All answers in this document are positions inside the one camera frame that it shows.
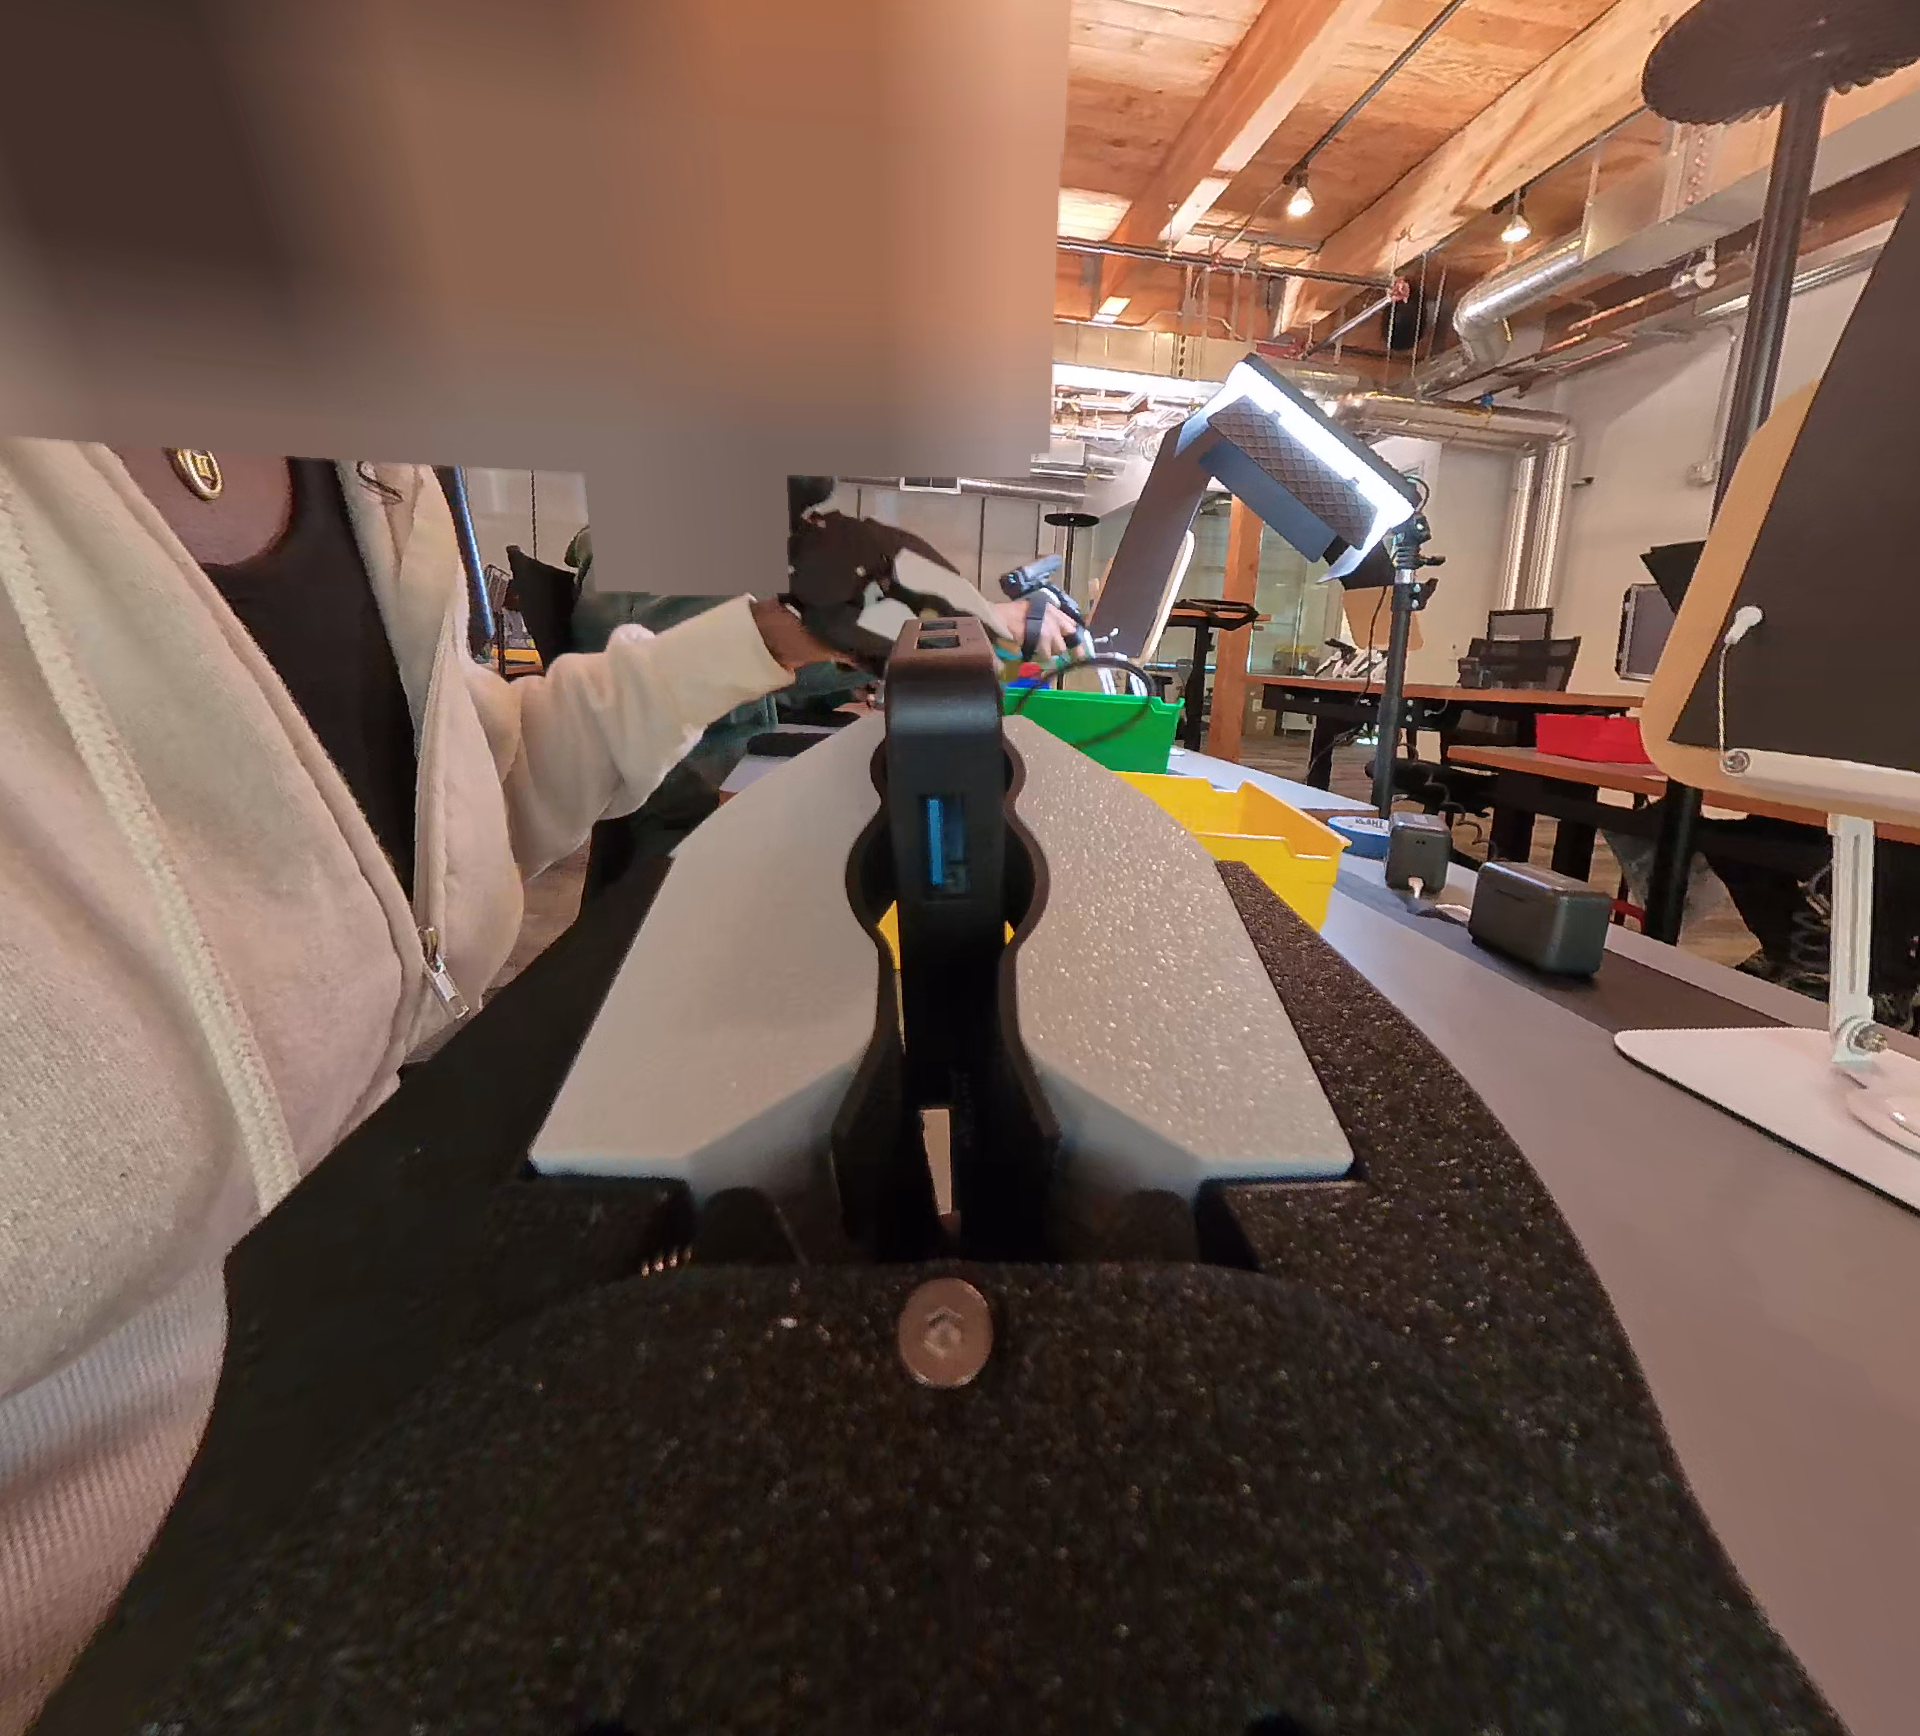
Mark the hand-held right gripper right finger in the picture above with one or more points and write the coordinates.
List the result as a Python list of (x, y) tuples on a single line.
[(1170, 1001)]

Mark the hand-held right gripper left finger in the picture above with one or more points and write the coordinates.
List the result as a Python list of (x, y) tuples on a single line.
[(721, 1001)]

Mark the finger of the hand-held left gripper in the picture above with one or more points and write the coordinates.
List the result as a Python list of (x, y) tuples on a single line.
[(931, 588)]

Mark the black USB hub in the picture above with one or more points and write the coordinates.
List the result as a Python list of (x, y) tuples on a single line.
[(945, 746)]

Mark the green plastic bin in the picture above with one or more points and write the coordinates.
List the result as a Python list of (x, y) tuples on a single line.
[(1111, 734)]

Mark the person's left forearm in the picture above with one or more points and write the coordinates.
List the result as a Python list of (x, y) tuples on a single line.
[(645, 701)]

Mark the person's left hand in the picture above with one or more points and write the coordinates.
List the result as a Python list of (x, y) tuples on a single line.
[(781, 631)]

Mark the yellow plastic bin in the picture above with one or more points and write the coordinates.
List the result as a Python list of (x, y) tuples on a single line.
[(1244, 836)]

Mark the grey tilted panel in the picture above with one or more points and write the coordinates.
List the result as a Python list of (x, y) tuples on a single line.
[(1148, 551)]

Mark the blue tape roll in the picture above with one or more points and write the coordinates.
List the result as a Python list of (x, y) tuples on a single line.
[(1359, 833)]

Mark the small grey cube charger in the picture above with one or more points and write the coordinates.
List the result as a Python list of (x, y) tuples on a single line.
[(1419, 851)]

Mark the dark grey case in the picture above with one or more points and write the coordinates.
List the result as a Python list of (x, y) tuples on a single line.
[(1538, 919)]

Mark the LED light panel on stand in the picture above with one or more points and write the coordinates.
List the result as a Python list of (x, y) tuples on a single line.
[(1305, 468)]

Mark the black office chair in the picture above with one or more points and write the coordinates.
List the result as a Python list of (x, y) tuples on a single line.
[(1523, 657)]

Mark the red box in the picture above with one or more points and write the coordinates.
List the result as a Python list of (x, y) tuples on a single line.
[(1590, 739)]

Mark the person's black shirt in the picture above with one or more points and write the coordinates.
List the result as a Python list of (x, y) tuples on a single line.
[(314, 657)]

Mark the black board on white stand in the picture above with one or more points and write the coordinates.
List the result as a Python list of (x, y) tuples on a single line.
[(1844, 537)]

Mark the black round disc on pole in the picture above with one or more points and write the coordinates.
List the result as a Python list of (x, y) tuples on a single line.
[(1770, 40)]

